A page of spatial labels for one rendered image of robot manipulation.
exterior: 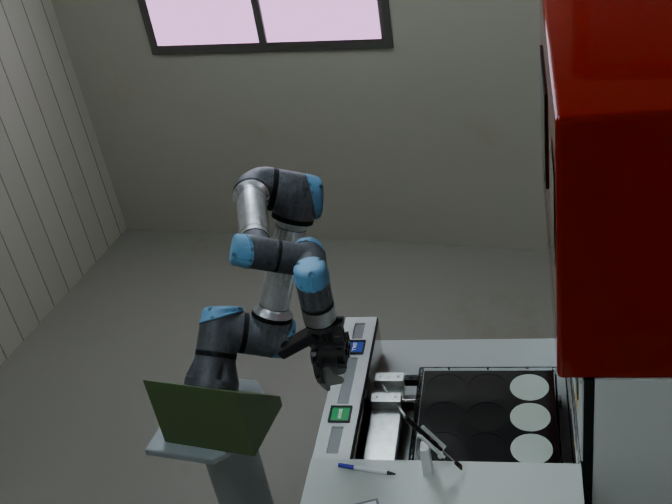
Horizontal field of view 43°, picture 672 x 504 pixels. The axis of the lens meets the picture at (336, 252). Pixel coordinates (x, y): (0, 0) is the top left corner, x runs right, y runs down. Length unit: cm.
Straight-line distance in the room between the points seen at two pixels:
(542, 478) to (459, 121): 242
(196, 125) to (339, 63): 92
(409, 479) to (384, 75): 248
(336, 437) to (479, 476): 37
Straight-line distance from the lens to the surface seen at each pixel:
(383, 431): 225
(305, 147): 443
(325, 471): 207
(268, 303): 237
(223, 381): 236
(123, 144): 494
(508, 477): 201
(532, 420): 223
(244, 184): 220
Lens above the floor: 248
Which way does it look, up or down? 33 degrees down
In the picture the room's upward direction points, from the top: 10 degrees counter-clockwise
